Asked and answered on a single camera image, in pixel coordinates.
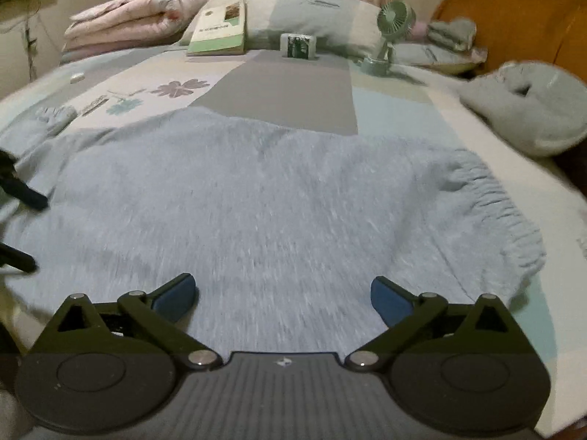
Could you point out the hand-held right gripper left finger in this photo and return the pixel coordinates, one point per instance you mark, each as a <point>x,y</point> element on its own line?
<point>176,295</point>

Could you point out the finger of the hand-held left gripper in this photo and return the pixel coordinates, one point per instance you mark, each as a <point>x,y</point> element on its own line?
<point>18,259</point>
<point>23,192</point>

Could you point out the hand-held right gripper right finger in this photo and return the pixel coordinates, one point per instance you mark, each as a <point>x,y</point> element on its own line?
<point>390,298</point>

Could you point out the grey sweatpants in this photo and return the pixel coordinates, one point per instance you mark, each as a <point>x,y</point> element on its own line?
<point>252,201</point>

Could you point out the white earbud case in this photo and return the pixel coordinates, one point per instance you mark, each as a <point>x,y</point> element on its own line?
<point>77,77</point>

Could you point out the pink folded quilt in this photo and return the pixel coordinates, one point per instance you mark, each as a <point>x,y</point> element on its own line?
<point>133,13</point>

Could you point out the grey plush neck pillow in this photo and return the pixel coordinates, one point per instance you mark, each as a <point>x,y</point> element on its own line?
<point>536,110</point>

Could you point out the green white book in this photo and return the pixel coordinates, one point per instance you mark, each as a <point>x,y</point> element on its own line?
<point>218,27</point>

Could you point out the small printed tissue pack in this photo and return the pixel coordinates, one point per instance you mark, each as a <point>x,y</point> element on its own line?
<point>298,46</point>

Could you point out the grey folded cloth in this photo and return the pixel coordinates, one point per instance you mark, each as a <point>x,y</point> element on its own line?
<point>451,32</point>

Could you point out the green handheld fan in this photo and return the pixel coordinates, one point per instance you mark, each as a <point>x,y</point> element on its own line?
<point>395,18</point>

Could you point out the checkered pillow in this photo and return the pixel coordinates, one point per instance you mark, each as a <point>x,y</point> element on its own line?
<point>312,13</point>

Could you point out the wooden bed headboard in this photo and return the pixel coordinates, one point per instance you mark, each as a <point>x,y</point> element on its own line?
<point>513,4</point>

